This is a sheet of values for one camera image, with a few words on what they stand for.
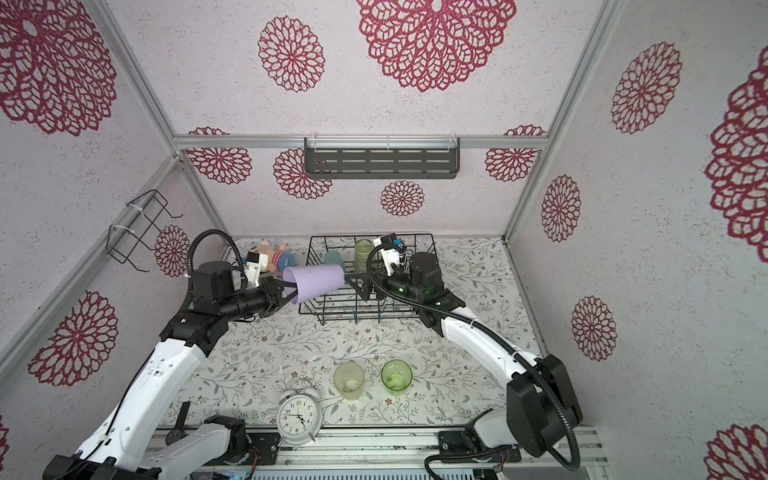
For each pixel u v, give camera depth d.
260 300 0.63
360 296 0.68
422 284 0.61
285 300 0.67
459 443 0.74
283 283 0.69
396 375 0.85
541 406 0.41
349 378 0.85
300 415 0.76
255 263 0.67
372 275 0.65
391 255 0.66
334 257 1.01
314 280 0.65
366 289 0.66
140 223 0.79
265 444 0.74
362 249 0.97
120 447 0.39
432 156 0.96
